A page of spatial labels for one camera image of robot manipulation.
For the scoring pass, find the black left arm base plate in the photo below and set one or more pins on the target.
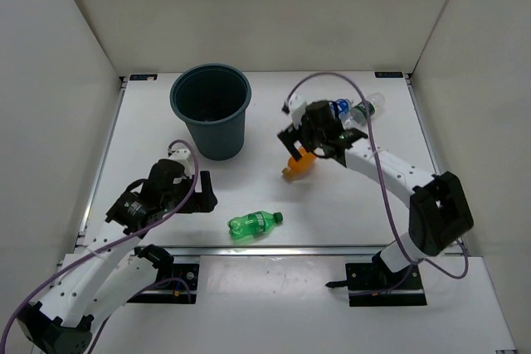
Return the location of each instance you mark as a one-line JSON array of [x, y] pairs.
[[175, 286]]

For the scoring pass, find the aluminium table edge rail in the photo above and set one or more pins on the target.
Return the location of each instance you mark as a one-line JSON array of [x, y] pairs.
[[273, 251]]

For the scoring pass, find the left corner table label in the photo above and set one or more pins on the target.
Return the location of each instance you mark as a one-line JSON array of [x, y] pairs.
[[143, 77]]

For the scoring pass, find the orange juice bottle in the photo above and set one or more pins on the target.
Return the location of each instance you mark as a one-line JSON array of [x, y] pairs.
[[297, 169]]

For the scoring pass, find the right corner table label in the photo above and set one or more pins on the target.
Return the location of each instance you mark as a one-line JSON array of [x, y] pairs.
[[388, 74]]

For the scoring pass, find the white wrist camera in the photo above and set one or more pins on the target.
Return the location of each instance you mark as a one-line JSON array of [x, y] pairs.
[[295, 107], [185, 158]]

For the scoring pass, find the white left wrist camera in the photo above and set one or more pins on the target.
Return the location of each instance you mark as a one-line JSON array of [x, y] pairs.
[[185, 158]]

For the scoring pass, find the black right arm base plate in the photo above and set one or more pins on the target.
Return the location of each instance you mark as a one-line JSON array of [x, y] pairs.
[[369, 288]]

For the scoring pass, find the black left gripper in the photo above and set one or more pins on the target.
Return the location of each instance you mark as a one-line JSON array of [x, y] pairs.
[[202, 201]]

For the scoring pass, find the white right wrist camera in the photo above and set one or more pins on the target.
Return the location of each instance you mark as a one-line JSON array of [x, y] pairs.
[[295, 107]]

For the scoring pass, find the clear bottle blue label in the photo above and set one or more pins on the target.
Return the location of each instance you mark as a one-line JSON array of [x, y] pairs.
[[342, 108]]

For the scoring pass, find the green plastic soda bottle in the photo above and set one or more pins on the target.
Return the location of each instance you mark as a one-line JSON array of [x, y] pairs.
[[253, 225]]

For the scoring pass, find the clear bottle green label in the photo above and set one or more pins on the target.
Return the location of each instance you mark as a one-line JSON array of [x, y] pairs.
[[359, 113]]

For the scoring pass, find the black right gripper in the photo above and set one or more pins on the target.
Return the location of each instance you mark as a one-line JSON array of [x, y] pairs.
[[293, 134]]

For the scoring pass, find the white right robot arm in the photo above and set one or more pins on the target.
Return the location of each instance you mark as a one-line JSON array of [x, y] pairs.
[[439, 212]]

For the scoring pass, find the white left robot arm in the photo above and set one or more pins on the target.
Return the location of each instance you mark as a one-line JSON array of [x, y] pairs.
[[113, 268]]

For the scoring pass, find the corner table label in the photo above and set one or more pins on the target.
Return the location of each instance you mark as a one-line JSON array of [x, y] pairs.
[[143, 77], [388, 74]]

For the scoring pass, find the dark teal plastic bin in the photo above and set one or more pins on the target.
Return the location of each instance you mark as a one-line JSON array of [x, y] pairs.
[[212, 100]]

